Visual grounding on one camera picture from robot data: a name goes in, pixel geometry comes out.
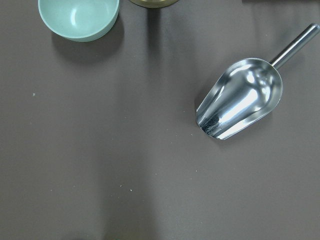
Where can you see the metal scoop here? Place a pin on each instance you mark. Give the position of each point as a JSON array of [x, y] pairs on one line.
[[247, 91]]

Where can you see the wooden mug tree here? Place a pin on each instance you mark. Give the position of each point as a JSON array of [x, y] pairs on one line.
[[154, 4]]

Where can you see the green bowl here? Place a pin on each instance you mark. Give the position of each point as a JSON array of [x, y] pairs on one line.
[[79, 20]]

